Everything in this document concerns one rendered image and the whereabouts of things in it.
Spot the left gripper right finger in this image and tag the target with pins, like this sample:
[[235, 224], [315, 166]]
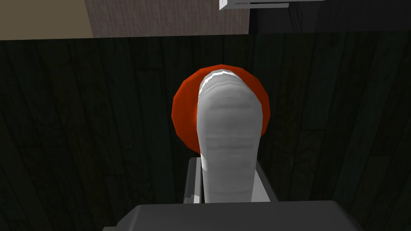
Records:
[[262, 189]]

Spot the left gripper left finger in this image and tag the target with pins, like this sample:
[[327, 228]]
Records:
[[194, 183]]

